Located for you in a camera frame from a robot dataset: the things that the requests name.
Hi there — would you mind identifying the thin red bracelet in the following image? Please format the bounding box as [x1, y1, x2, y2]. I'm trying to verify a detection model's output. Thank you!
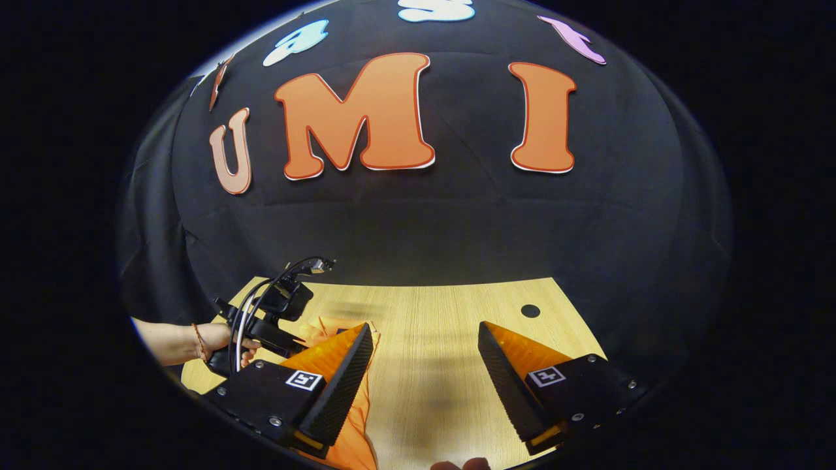
[191, 322, 211, 363]

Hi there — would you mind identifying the black backdrop cloth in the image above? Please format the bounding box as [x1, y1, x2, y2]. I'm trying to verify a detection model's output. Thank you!
[118, 0, 733, 386]

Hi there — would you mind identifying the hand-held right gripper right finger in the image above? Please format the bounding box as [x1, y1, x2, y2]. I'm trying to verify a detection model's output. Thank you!
[477, 321, 651, 456]

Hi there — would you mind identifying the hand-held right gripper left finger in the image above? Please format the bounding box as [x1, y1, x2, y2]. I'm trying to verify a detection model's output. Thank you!
[204, 322, 375, 458]

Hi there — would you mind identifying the orange T-shirt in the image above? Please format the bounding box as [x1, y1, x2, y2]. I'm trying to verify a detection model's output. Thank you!
[287, 317, 381, 470]

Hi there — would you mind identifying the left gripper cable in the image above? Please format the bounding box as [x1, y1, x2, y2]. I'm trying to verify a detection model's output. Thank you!
[232, 256, 337, 356]

